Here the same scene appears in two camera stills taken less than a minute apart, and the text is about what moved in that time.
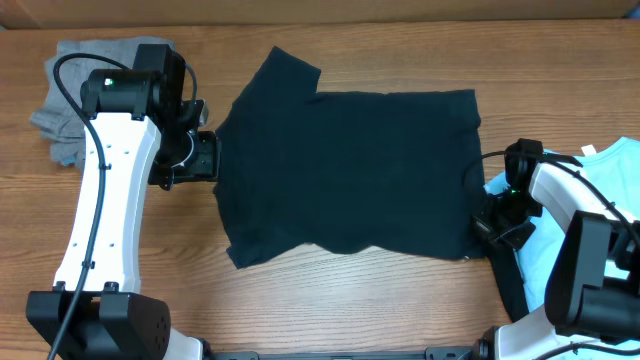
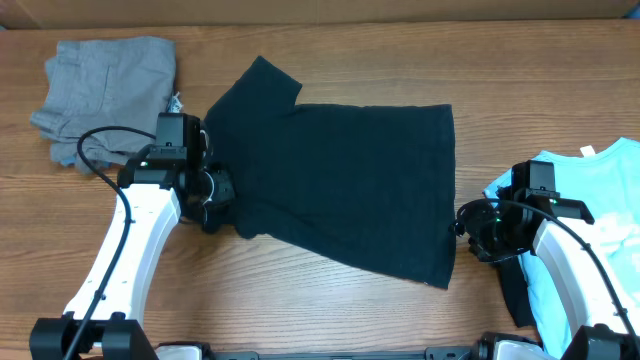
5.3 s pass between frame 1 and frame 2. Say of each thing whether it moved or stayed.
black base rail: stayed
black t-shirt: moved
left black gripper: moved
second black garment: stayed
